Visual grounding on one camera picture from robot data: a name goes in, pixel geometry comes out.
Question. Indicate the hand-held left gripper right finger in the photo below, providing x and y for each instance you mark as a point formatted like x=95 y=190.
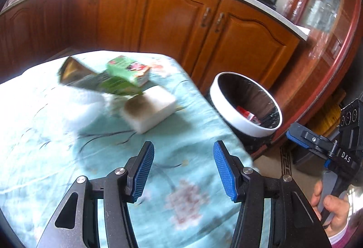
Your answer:
x=225 y=171

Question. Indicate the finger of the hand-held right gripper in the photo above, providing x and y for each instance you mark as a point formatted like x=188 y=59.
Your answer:
x=309 y=138

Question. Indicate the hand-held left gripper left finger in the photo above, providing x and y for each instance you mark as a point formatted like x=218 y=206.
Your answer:
x=141 y=171

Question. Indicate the white rimmed trash bin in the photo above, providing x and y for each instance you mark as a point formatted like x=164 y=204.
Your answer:
x=244 y=129

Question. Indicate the red barcode snack packet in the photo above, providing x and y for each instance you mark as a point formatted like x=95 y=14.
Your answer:
x=246 y=114

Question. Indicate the person's right forearm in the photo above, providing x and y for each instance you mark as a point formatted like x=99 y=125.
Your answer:
x=340 y=239

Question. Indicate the person's right hand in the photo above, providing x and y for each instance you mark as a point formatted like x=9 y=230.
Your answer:
x=336 y=208

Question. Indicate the yellow striped object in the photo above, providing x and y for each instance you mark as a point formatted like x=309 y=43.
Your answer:
x=326 y=119

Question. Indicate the white stained sponge block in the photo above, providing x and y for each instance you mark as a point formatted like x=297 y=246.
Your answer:
x=150 y=107

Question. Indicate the teal floral tablecloth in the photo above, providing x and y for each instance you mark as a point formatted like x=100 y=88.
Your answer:
x=71 y=157

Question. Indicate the green drink carton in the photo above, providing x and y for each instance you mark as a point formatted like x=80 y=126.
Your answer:
x=127 y=69

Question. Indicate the brown and green packet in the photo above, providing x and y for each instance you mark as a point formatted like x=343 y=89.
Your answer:
x=82 y=75

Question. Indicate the wooden glass door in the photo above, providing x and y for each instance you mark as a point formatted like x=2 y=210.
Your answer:
x=320 y=24

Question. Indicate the wooden lower kitchen cabinets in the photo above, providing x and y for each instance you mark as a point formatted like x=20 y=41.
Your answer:
x=158 y=18

